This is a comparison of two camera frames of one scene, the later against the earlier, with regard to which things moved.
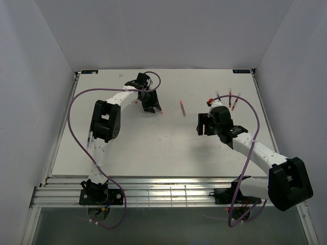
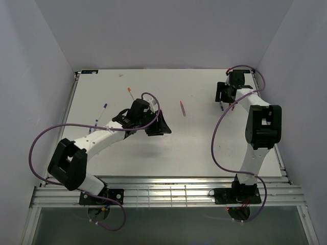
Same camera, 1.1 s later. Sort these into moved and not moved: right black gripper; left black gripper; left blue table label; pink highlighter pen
Moved: left black gripper; right black gripper
Not moved: left blue table label; pink highlighter pen
